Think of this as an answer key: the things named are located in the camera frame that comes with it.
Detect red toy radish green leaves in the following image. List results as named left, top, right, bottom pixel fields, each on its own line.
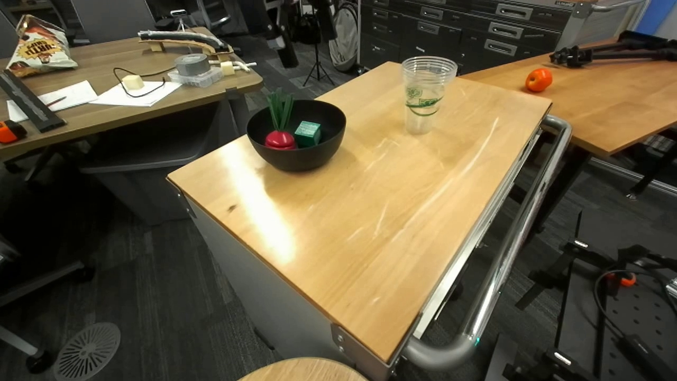
left=262, top=88, right=298, bottom=153

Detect white plug adapter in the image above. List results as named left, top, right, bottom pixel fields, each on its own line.
left=215, top=57, right=258, bottom=76

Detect black drawer cabinet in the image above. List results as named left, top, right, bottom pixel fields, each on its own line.
left=357, top=0, right=578, bottom=75

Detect green cube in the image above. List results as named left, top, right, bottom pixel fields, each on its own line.
left=292, top=118, right=323, bottom=148

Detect gray tape roll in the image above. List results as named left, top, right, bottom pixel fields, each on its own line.
left=173, top=53, right=214, bottom=80

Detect black bowl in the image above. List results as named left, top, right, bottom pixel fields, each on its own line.
left=245, top=98, right=348, bottom=173

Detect curved black white headband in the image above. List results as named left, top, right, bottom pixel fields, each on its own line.
left=136, top=27, right=234, bottom=57

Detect small cream roll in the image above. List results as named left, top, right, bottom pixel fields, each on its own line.
left=120, top=72, right=147, bottom=94

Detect white paper sheet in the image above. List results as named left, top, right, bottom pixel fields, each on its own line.
left=89, top=79, right=183, bottom=110
left=4, top=79, right=100, bottom=125

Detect brown office desk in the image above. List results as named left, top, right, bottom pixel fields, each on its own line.
left=0, top=34, right=265, bottom=228

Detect orange toy fruit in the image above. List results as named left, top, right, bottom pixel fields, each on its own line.
left=525, top=66, right=557, bottom=95

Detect gray cart with wooden top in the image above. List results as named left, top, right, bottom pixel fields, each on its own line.
left=165, top=59, right=576, bottom=381

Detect chips bag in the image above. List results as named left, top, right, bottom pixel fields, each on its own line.
left=4, top=12, right=80, bottom=80

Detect gray plastic bin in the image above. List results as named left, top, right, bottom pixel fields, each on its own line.
left=557, top=0, right=648, bottom=51

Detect small orange object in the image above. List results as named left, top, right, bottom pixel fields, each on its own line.
left=0, top=120, right=30, bottom=148

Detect light wooden table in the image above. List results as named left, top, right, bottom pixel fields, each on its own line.
left=462, top=36, right=677, bottom=199

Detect round wooden stool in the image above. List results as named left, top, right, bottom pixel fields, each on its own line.
left=238, top=356, right=367, bottom=381

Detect orange clamp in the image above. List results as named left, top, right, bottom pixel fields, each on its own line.
left=602, top=268, right=640, bottom=292

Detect black perforated breadboard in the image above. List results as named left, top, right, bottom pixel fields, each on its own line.
left=485, top=278, right=677, bottom=381

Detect round wire fan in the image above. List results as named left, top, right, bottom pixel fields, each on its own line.
left=326, top=0, right=364, bottom=72

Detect chrome cart handle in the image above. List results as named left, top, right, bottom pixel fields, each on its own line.
left=400, top=114, right=576, bottom=375

